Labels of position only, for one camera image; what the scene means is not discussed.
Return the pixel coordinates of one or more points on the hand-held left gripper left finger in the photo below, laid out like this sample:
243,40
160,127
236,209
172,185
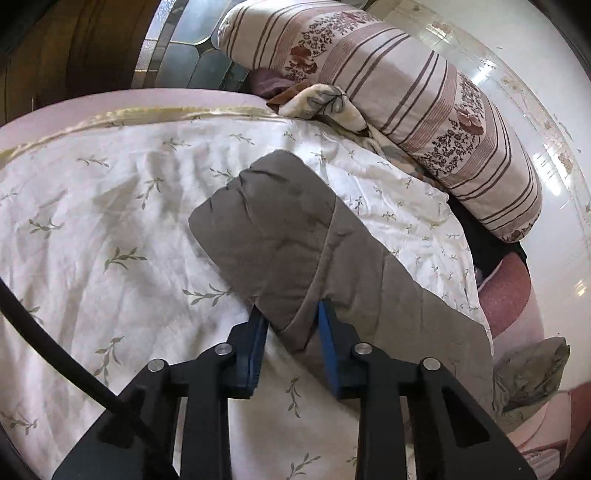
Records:
256,350

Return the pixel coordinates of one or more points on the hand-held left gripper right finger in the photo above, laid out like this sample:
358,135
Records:
328,350

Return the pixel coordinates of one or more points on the grey quilted jacket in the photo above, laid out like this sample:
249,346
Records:
277,230

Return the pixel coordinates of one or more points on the black cloth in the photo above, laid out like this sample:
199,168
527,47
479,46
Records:
480,240

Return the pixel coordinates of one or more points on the white leaf-print bed sheet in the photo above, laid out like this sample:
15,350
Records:
115,207

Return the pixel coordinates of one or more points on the purple cloth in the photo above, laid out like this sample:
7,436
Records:
270,83

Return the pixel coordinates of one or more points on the pink upholstered bed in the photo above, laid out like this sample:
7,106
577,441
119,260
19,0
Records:
138,99

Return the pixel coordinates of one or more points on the striped floral pillow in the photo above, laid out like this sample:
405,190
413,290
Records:
392,78

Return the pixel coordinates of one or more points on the wooden door with stained glass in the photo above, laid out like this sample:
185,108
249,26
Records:
184,60

